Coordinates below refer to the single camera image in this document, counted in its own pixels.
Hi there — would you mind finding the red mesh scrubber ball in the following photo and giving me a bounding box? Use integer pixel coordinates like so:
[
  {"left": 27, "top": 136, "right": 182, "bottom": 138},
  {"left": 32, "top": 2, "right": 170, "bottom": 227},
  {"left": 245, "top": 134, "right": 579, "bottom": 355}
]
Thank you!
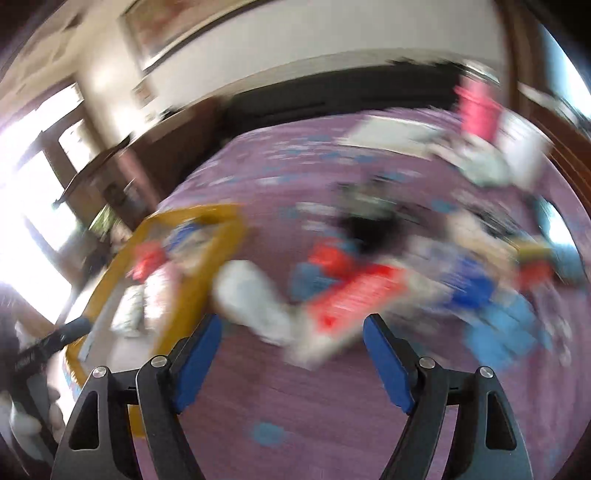
[{"left": 127, "top": 241, "right": 168, "bottom": 283}]

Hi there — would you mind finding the blue Vinda tissue pack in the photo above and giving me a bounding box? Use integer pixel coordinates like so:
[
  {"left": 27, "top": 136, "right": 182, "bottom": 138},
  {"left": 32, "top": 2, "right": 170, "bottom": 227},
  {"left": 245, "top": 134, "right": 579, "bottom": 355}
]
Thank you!
[{"left": 163, "top": 220, "right": 205, "bottom": 252}]

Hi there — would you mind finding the red white tissue pack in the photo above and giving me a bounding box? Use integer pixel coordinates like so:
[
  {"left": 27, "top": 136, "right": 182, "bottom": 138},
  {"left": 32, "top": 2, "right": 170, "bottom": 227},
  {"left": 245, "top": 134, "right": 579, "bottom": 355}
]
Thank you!
[{"left": 287, "top": 260, "right": 415, "bottom": 369}]

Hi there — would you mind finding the blue red scrubber bundle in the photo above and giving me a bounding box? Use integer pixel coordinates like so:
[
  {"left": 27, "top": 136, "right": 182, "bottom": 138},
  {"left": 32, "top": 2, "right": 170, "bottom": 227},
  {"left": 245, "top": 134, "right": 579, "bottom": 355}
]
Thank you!
[{"left": 287, "top": 237, "right": 359, "bottom": 303}]

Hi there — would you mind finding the colourful sponge pack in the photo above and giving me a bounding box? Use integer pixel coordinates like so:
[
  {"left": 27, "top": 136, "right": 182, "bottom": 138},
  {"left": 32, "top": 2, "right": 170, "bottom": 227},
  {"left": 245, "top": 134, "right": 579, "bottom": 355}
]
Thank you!
[{"left": 514, "top": 239, "right": 556, "bottom": 292}]

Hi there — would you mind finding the person's left hand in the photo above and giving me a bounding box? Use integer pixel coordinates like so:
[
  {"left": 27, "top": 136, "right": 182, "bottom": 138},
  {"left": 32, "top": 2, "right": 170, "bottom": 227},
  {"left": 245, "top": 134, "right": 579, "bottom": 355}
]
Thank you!
[{"left": 4, "top": 371, "right": 64, "bottom": 467}]

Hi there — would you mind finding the yellow cardboard tray box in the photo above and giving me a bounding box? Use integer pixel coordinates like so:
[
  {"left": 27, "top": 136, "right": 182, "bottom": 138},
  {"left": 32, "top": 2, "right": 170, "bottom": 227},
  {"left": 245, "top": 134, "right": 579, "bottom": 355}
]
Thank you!
[{"left": 64, "top": 202, "right": 249, "bottom": 439}]

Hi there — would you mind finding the dark wooden chair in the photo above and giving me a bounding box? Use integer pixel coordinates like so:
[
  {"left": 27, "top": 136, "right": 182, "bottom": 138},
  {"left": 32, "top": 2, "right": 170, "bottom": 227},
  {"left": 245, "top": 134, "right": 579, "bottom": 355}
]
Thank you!
[{"left": 53, "top": 135, "right": 159, "bottom": 232}]

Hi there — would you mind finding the black electric motor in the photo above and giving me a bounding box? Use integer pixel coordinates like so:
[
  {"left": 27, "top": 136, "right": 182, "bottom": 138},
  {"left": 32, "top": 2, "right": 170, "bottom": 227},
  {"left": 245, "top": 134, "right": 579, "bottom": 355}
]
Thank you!
[{"left": 337, "top": 176, "right": 402, "bottom": 255}]

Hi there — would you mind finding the white green-cuffed glove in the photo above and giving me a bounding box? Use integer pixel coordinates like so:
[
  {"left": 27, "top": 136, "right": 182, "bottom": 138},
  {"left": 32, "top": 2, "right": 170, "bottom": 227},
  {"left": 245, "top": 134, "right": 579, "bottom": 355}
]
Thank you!
[{"left": 427, "top": 135, "right": 512, "bottom": 188}]

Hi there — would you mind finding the white plastic jar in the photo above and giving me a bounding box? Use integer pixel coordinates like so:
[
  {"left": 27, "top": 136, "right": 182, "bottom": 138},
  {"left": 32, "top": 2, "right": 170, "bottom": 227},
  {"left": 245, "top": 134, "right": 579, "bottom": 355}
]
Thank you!
[{"left": 496, "top": 109, "right": 553, "bottom": 192}]

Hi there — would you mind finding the white notebook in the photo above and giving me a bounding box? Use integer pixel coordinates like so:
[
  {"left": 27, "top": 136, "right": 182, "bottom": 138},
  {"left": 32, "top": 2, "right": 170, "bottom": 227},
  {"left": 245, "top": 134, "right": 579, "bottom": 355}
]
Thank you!
[{"left": 338, "top": 115, "right": 446, "bottom": 159}]

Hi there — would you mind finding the wooden side cabinet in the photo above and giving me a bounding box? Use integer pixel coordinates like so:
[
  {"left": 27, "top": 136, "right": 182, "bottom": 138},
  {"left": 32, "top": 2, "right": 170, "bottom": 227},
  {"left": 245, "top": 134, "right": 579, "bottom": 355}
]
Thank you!
[{"left": 517, "top": 82, "right": 591, "bottom": 204}]

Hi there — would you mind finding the pink bottle with knit sleeve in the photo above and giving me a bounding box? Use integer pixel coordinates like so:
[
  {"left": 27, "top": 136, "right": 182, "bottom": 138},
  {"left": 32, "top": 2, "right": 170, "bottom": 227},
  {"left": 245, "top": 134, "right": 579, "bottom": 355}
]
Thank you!
[{"left": 455, "top": 75, "right": 503, "bottom": 143}]

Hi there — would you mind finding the black sofa backrest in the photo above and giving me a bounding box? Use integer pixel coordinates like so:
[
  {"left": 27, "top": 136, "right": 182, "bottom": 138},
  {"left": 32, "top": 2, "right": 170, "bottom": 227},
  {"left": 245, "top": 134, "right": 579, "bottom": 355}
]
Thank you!
[{"left": 222, "top": 60, "right": 463, "bottom": 137}]

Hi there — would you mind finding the framed wall painting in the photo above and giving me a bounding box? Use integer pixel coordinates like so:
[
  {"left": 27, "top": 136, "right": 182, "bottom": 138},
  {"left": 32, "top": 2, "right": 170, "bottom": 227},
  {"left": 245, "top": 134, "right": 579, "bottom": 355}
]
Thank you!
[{"left": 121, "top": 0, "right": 257, "bottom": 71}]

